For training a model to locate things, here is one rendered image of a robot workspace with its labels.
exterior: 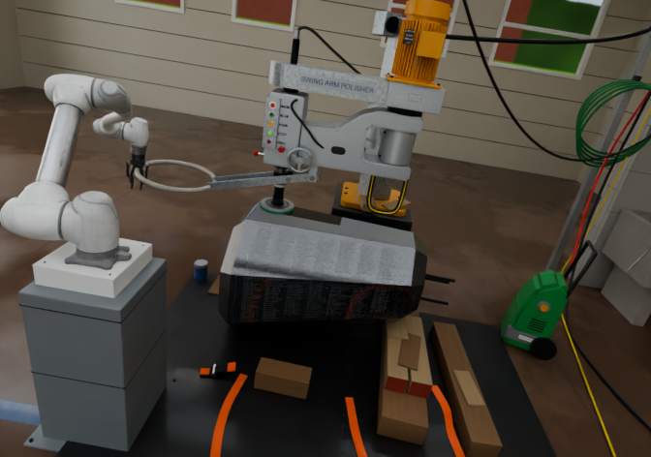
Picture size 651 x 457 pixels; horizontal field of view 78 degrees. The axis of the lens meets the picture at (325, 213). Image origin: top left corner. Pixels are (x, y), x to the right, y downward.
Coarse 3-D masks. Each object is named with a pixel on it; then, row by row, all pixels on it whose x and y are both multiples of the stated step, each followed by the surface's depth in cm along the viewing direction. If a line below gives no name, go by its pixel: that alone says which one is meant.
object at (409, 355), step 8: (400, 320) 262; (392, 328) 253; (400, 328) 254; (392, 336) 246; (400, 336) 247; (408, 336) 249; (416, 336) 250; (408, 344) 242; (416, 344) 243; (400, 352) 234; (408, 352) 235; (416, 352) 236; (400, 360) 228; (408, 360) 229; (416, 360) 230; (408, 368) 225; (416, 368) 224
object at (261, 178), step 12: (300, 168) 253; (216, 180) 259; (228, 180) 248; (240, 180) 246; (252, 180) 246; (264, 180) 245; (276, 180) 245; (288, 180) 243; (300, 180) 243; (312, 180) 239
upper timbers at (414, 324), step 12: (408, 324) 261; (420, 324) 264; (420, 336) 253; (396, 348) 239; (420, 348) 243; (396, 360) 230; (420, 360) 233; (396, 372) 221; (408, 372) 229; (420, 372) 224; (384, 384) 224; (396, 384) 219; (408, 384) 223; (420, 384) 217; (432, 384) 217; (420, 396) 220
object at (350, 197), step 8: (344, 184) 334; (352, 184) 337; (344, 192) 316; (352, 192) 319; (392, 192) 335; (344, 200) 299; (352, 200) 301; (376, 200) 309; (384, 200) 312; (392, 200) 315; (360, 208) 298; (384, 208) 297; (400, 216) 298
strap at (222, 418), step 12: (240, 384) 226; (228, 396) 217; (228, 408) 211; (348, 408) 222; (444, 408) 208; (216, 432) 197; (216, 444) 191; (360, 444) 203; (456, 444) 200; (216, 456) 186; (360, 456) 197; (456, 456) 194
